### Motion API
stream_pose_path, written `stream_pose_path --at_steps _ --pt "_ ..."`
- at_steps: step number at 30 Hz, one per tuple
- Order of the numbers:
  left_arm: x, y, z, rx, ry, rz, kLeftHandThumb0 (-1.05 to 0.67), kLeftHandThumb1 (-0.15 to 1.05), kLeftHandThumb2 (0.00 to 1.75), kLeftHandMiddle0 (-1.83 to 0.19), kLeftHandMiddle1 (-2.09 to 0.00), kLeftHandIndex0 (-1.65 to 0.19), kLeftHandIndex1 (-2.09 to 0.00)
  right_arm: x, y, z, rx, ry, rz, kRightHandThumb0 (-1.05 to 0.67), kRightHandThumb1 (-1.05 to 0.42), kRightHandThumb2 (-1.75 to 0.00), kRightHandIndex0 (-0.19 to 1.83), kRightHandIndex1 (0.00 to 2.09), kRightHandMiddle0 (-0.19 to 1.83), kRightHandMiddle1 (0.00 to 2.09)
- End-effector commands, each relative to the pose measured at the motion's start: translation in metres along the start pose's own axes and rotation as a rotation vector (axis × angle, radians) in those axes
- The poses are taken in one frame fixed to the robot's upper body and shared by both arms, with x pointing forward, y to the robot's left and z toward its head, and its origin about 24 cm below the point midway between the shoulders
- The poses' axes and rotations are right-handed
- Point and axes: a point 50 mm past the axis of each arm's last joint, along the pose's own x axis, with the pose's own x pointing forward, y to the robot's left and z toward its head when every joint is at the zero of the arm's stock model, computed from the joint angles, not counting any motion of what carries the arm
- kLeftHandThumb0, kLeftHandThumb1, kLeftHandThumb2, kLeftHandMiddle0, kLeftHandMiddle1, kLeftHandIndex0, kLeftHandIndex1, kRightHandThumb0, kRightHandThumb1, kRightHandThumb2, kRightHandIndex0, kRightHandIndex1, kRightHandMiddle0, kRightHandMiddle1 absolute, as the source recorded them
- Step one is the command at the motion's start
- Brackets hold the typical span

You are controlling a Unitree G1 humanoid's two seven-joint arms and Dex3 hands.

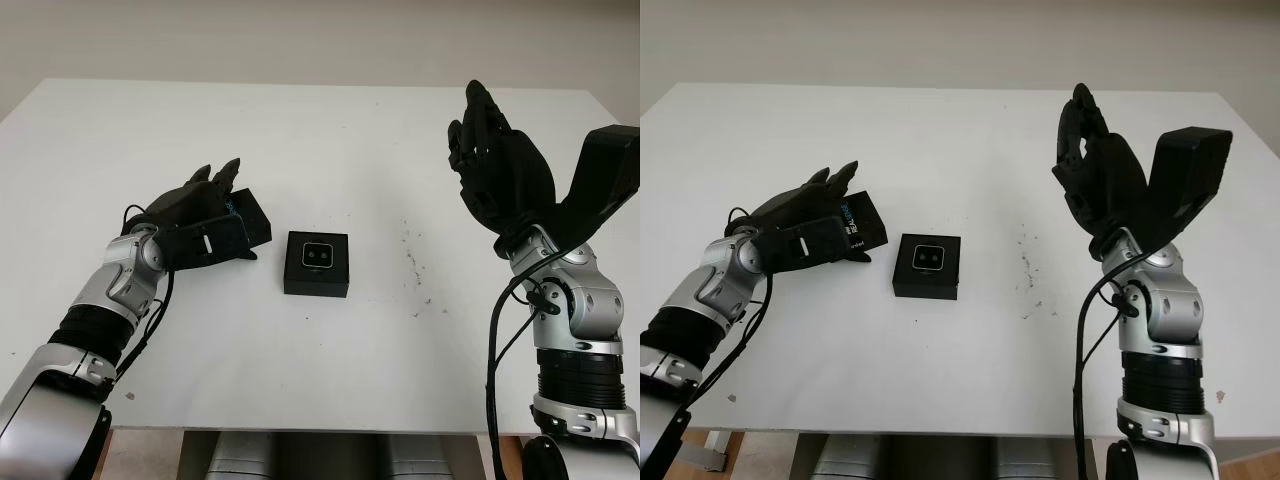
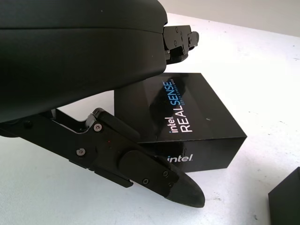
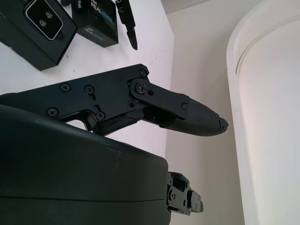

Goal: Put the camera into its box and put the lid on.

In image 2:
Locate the black RealSense box lid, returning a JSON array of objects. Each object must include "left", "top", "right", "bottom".
[{"left": 113, "top": 72, "right": 248, "bottom": 173}]

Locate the black camera box base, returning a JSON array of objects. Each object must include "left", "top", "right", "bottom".
[{"left": 268, "top": 166, "right": 300, "bottom": 225}]

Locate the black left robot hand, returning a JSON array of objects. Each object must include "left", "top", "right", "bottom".
[{"left": 0, "top": 0, "right": 206, "bottom": 209}]

